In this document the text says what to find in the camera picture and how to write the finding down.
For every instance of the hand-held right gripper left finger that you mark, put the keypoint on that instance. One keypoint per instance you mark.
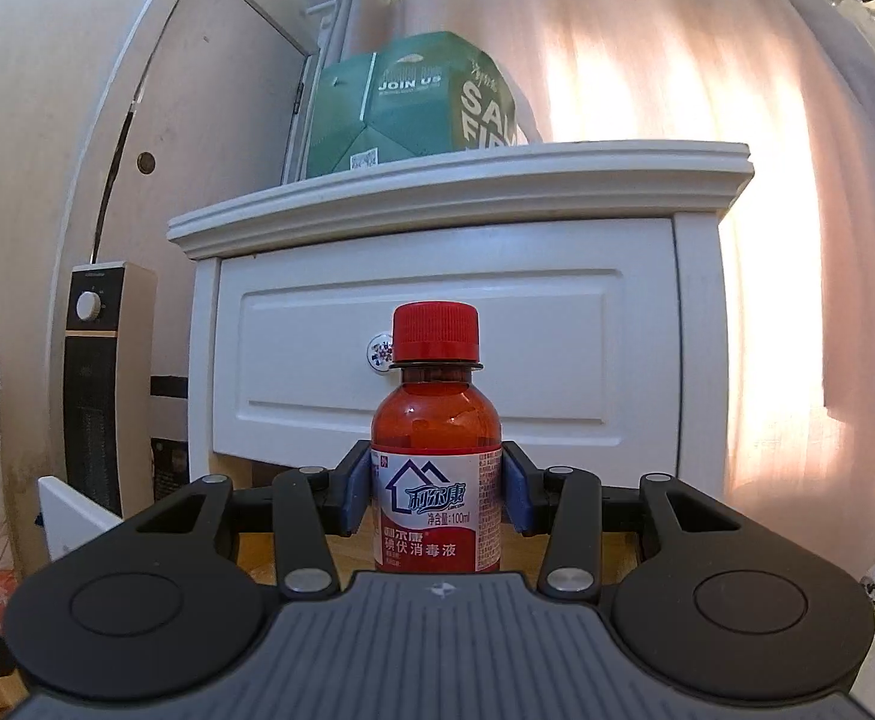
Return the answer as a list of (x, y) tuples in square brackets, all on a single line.
[(358, 495)]

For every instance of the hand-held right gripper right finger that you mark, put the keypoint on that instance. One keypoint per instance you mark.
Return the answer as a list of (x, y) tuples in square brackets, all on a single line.
[(516, 495)]

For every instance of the brown bottle with red cap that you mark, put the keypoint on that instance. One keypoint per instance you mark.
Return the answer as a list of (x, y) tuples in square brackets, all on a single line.
[(437, 420)]

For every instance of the white drawer with metal stud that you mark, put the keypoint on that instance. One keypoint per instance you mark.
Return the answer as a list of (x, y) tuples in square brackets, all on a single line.
[(77, 510)]

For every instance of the white drawer with floral knob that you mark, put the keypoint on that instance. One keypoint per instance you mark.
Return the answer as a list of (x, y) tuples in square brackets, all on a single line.
[(557, 360)]

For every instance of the floral ceramic drawer knob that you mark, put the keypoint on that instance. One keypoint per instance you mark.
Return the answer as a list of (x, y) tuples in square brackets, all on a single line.
[(379, 352)]

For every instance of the dark printed box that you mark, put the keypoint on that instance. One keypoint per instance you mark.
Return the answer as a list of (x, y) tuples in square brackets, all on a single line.
[(171, 465)]

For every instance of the white tower heater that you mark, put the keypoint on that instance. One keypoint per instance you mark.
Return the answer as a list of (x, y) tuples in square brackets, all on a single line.
[(103, 405)]

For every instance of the white wooden nightstand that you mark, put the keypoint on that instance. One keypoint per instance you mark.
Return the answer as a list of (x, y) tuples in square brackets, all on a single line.
[(482, 180)]

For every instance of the small white printed packet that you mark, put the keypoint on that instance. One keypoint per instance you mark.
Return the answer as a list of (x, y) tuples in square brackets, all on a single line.
[(872, 591)]

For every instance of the green cardboard box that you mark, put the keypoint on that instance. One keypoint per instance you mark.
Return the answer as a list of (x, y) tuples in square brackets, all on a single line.
[(407, 112)]

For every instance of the grey hanging cloth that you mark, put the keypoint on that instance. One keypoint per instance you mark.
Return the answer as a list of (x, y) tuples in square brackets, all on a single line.
[(864, 240)]

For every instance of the pale wooden door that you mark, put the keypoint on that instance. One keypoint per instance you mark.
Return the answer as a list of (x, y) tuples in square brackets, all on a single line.
[(205, 90)]

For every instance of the pink curtain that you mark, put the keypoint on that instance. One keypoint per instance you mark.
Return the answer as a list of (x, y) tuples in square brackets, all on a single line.
[(669, 75)]

